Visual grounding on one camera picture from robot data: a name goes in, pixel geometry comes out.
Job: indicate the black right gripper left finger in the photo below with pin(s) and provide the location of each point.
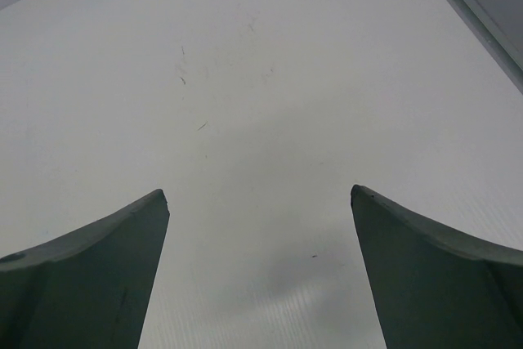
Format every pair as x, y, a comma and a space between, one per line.
89, 288

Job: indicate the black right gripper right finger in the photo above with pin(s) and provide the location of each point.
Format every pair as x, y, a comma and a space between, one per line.
434, 286

